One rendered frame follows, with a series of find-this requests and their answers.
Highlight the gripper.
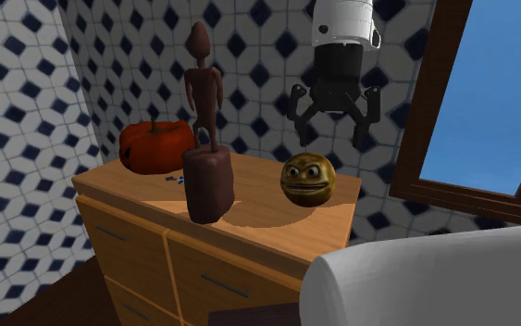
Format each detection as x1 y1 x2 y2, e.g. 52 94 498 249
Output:
287 43 382 150

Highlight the golden grinning face ball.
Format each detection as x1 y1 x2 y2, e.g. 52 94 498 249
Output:
279 152 338 208

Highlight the wooden chest of drawers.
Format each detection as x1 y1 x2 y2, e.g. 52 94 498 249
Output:
71 151 363 326

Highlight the brown wooden figure statue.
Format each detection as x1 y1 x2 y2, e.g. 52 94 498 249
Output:
180 20 236 225

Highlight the brown framed window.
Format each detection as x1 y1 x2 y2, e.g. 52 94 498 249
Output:
388 0 521 226

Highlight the orange pumpkin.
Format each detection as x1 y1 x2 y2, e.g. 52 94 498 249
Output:
118 117 196 176

